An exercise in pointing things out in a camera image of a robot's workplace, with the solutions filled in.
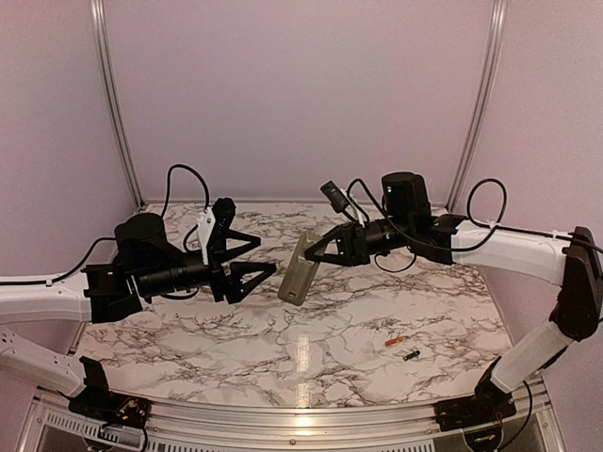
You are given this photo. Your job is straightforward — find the orange battery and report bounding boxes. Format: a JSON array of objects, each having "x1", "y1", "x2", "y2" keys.
[{"x1": 384, "y1": 337, "x2": 404, "y2": 347}]

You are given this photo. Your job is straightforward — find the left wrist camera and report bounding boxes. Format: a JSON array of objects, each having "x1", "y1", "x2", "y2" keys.
[{"x1": 196, "y1": 198, "x2": 236, "y2": 266}]

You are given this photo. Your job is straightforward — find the black green battery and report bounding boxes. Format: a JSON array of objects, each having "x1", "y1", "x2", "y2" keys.
[{"x1": 403, "y1": 350, "x2": 420, "y2": 362}]

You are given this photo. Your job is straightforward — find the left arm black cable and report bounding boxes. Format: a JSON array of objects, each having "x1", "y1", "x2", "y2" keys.
[{"x1": 167, "y1": 163, "x2": 211, "y2": 218}]

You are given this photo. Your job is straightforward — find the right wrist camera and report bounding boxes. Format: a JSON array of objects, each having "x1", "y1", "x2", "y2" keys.
[{"x1": 320, "y1": 181, "x2": 369, "y2": 226}]

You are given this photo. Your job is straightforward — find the right aluminium frame post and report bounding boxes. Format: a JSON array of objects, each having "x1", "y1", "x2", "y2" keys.
[{"x1": 446, "y1": 0, "x2": 508, "y2": 210}]

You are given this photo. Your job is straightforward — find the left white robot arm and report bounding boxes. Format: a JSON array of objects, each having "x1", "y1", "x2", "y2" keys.
[{"x1": 1, "y1": 213, "x2": 276, "y2": 419}]

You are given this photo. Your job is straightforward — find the front aluminium rail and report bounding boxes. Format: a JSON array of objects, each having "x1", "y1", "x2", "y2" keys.
[{"x1": 16, "y1": 379, "x2": 568, "y2": 451}]

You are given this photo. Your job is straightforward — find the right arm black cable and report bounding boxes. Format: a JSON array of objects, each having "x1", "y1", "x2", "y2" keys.
[{"x1": 465, "y1": 177, "x2": 509, "y2": 227}]

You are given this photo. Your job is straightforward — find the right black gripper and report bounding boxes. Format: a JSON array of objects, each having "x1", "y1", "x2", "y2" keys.
[{"x1": 305, "y1": 214, "x2": 414, "y2": 266}]

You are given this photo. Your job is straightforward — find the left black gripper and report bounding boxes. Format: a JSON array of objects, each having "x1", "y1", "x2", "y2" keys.
[{"x1": 138, "y1": 230, "x2": 278, "y2": 304}]

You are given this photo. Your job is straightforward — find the aluminium frame post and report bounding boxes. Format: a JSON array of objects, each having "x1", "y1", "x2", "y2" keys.
[
  {"x1": 90, "y1": 0, "x2": 144, "y2": 207},
  {"x1": 446, "y1": 0, "x2": 508, "y2": 210}
]

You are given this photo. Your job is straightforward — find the left aluminium frame post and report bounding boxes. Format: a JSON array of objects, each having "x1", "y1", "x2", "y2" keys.
[{"x1": 90, "y1": 0, "x2": 144, "y2": 207}]

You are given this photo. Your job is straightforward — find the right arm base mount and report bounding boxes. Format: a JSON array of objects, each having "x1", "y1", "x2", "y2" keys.
[{"x1": 434, "y1": 395, "x2": 517, "y2": 431}]

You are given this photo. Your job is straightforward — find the grey remote control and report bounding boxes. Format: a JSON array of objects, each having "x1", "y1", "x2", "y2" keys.
[{"x1": 278, "y1": 231, "x2": 321, "y2": 306}]

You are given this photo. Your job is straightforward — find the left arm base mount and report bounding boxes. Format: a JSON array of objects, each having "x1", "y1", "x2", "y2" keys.
[{"x1": 68, "y1": 387, "x2": 151, "y2": 428}]

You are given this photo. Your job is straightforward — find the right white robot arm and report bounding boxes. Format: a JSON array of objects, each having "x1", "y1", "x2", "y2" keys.
[{"x1": 303, "y1": 171, "x2": 602, "y2": 422}]

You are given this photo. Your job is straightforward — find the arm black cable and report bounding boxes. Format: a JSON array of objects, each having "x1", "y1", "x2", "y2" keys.
[
  {"x1": 167, "y1": 163, "x2": 211, "y2": 218},
  {"x1": 465, "y1": 177, "x2": 509, "y2": 227}
]

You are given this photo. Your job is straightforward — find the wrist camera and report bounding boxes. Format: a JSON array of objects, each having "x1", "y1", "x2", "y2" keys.
[
  {"x1": 320, "y1": 181, "x2": 369, "y2": 226},
  {"x1": 196, "y1": 198, "x2": 236, "y2": 266}
]

